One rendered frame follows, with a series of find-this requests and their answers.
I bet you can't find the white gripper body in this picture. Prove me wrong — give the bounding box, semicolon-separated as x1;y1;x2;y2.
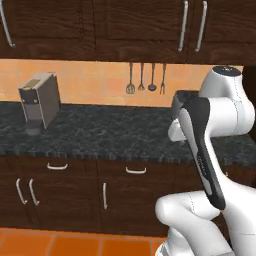
167;119;187;143

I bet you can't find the metal serving fork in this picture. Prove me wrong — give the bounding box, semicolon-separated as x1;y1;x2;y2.
159;63;168;96

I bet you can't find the metal ladle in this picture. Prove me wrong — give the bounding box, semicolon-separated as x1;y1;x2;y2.
147;63;157;93

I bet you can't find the dark wood drawer front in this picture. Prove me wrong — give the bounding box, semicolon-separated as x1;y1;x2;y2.
96;159;176;183
6;156;98;179

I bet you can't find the dark wood base cupboard door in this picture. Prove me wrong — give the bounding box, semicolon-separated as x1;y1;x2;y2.
0;173;34;230
97;178;178;237
23;174;102;233

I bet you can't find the grey coffee machine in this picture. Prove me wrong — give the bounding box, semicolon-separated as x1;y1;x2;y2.
18;72;62;136

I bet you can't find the white drawer handle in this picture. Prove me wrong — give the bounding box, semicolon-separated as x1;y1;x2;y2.
125;166;148;175
46;162;69;171

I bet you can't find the white base cupboard handle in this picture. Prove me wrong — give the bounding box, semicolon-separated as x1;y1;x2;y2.
101;181;109;211
27;178;41;207
15;177;29;206

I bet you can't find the silver wall cupboard handle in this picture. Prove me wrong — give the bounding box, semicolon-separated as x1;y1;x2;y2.
177;0;190;53
0;0;17;49
194;0;209;53

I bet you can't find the dark wood wall cupboard door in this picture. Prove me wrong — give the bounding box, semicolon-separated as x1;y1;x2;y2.
94;0;190;64
187;0;256;67
0;0;97;61

